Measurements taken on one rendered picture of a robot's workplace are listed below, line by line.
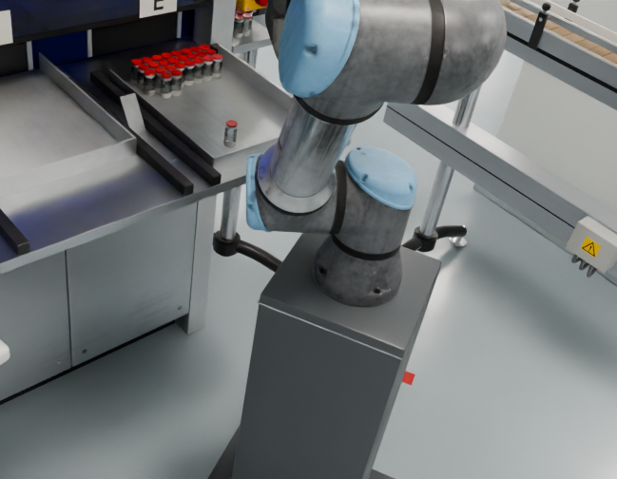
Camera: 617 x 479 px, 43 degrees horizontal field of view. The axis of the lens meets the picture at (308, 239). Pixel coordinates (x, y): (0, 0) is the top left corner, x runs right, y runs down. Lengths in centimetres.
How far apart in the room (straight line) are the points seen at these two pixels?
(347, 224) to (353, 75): 44
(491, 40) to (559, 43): 122
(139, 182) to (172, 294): 83
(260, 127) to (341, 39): 74
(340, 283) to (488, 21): 56
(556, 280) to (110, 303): 153
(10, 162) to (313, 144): 59
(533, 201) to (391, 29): 149
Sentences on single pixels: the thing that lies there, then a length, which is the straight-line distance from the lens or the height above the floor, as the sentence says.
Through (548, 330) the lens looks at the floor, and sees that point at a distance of 263.
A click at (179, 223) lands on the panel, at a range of 198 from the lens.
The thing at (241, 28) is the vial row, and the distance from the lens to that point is 183.
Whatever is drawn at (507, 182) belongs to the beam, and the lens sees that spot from 228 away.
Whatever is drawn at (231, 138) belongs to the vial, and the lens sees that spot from 143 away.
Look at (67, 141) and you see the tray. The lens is 143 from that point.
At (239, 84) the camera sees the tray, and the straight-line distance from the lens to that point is 164.
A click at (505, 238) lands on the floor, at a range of 293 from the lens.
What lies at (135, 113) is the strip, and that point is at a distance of 146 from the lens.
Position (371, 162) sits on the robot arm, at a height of 102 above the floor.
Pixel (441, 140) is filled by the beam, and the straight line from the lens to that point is 238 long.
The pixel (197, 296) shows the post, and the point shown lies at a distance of 220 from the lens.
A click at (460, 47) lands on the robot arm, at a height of 134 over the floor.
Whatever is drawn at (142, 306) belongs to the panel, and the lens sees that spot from 209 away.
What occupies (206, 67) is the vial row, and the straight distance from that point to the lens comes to 163.
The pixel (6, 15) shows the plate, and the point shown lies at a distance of 149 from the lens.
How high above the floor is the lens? 166
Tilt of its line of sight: 39 degrees down
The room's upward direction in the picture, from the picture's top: 11 degrees clockwise
